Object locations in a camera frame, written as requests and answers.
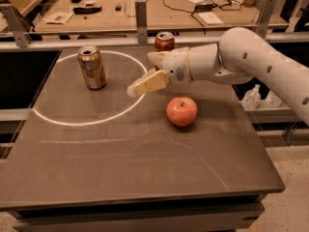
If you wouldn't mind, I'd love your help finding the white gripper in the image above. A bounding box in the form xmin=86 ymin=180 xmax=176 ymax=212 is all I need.
xmin=126 ymin=47 xmax=192 ymax=97

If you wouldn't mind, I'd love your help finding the gold orange soda can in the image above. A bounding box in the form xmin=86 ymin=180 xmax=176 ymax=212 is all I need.
xmin=77 ymin=46 xmax=107 ymax=90

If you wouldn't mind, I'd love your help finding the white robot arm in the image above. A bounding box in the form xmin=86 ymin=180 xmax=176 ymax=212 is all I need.
xmin=127 ymin=27 xmax=309 ymax=125

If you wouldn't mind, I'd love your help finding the red soda can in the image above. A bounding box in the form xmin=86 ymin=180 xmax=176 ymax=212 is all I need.
xmin=154 ymin=31 xmax=176 ymax=72

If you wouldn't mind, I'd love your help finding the red apple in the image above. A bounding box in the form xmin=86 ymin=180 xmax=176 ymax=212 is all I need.
xmin=166 ymin=97 xmax=197 ymax=127

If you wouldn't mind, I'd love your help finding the wooden background desk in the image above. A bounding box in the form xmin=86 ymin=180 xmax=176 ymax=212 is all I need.
xmin=36 ymin=0 xmax=260 ymax=34

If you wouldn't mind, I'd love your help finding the white paper card right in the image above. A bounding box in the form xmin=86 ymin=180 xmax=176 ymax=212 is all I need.
xmin=198 ymin=12 xmax=223 ymax=25

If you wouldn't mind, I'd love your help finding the small black object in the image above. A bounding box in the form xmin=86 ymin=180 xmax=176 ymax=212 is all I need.
xmin=115 ymin=5 xmax=122 ymax=11

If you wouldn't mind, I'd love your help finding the black power adapter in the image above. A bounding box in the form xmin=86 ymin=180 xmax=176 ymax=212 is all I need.
xmin=195 ymin=3 xmax=216 ymax=13

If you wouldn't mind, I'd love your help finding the black handheld device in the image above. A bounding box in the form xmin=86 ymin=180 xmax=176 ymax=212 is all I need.
xmin=73 ymin=6 xmax=102 ymax=15

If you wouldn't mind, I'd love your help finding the clear sanitizer bottle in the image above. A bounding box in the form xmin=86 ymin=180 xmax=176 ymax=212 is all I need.
xmin=241 ymin=84 xmax=261 ymax=110

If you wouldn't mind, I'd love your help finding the white paper note left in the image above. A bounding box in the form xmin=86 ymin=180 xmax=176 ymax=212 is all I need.
xmin=43 ymin=12 xmax=72 ymax=25

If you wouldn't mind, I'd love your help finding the middle metal rail bracket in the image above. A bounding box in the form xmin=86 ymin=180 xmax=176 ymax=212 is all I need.
xmin=135 ymin=0 xmax=148 ymax=44

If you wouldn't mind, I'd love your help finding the metal rail bracket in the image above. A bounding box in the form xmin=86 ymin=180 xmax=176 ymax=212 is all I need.
xmin=254 ymin=0 xmax=277 ymax=38
xmin=135 ymin=0 xmax=148 ymax=44
xmin=0 ymin=4 xmax=31 ymax=47

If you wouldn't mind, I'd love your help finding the black cable on desk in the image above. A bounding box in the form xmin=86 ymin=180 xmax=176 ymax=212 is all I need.
xmin=161 ymin=0 xmax=242 ymax=28

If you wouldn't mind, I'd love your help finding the right metal rail bracket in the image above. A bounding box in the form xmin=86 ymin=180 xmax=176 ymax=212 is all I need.
xmin=254 ymin=0 xmax=277 ymax=38

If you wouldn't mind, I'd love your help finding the left metal rail bracket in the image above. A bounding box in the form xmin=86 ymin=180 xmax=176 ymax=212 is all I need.
xmin=0 ymin=4 xmax=31 ymax=47

